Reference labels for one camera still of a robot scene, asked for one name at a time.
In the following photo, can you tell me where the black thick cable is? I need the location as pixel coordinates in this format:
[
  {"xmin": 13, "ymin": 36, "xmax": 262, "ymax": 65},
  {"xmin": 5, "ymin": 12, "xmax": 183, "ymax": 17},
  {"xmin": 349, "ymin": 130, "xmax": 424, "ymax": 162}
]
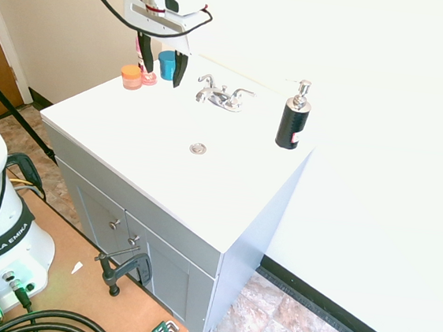
[{"xmin": 0, "ymin": 282, "xmax": 121, "ymax": 332}]

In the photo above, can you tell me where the black soap dispenser bottle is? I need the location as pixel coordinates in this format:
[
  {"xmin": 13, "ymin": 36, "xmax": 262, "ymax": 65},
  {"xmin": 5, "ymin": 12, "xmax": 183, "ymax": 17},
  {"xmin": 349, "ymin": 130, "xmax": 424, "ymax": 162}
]
[{"xmin": 274, "ymin": 76, "xmax": 315, "ymax": 153}]

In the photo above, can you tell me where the wooden base board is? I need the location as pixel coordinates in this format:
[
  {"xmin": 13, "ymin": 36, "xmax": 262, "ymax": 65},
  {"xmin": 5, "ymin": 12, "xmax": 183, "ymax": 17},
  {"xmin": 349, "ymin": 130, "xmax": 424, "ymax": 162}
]
[{"xmin": 0, "ymin": 165, "xmax": 205, "ymax": 332}]

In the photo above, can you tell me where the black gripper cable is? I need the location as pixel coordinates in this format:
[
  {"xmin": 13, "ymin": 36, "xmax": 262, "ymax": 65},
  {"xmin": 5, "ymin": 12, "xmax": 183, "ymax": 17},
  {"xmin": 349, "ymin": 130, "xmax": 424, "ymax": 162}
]
[{"xmin": 65, "ymin": 0, "xmax": 216, "ymax": 41}]

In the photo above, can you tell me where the black camera tripod leg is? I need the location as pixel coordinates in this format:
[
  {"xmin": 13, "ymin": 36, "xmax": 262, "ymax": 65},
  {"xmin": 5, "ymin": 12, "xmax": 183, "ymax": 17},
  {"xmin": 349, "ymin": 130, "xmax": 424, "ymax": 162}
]
[{"xmin": 0, "ymin": 66, "xmax": 68, "ymax": 166}]

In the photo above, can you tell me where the orange lidded jar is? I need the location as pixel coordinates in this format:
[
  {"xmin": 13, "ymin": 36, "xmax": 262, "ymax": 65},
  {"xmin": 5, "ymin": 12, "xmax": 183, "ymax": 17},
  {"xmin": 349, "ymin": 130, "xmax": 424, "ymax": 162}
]
[{"xmin": 119, "ymin": 64, "xmax": 145, "ymax": 91}]

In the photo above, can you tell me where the chrome sink drain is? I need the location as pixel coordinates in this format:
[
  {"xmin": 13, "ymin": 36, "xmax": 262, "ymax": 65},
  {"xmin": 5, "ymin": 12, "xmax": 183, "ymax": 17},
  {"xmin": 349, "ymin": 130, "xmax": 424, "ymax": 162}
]
[{"xmin": 189, "ymin": 141, "xmax": 209, "ymax": 156}]

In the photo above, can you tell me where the black C-clamp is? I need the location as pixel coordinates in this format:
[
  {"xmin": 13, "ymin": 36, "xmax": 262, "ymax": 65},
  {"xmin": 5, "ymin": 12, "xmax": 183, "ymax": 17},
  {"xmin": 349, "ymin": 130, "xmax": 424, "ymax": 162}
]
[{"xmin": 90, "ymin": 241, "xmax": 157, "ymax": 301}]

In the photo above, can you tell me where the blue plastic cup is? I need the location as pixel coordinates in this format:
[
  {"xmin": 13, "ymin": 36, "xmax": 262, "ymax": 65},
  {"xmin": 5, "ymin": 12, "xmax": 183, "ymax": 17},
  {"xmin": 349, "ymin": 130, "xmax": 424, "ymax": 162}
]
[{"xmin": 155, "ymin": 49, "xmax": 179, "ymax": 82}]

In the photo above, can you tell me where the chrome two-handle faucet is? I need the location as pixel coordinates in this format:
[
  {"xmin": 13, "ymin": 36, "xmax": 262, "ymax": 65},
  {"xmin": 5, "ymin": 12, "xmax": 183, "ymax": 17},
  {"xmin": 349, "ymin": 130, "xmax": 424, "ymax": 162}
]
[{"xmin": 193, "ymin": 73, "xmax": 259, "ymax": 115}]

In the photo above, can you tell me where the pink clear bottle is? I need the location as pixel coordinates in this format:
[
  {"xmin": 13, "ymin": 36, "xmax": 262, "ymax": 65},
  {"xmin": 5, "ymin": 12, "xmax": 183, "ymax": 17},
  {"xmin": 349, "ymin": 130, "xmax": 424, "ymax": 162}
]
[{"xmin": 130, "ymin": 35, "xmax": 162, "ymax": 88}]

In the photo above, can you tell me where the grey vanity cabinet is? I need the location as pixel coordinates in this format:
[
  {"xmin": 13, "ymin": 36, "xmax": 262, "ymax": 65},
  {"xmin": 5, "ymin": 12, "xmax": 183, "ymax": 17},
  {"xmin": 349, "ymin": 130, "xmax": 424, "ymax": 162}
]
[{"xmin": 17, "ymin": 39, "xmax": 325, "ymax": 332}]

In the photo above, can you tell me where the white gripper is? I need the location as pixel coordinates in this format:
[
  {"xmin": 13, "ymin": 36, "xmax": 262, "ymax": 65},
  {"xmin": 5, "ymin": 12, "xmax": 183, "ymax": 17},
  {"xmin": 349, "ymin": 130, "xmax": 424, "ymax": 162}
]
[{"xmin": 114, "ymin": 0, "xmax": 216, "ymax": 92}]

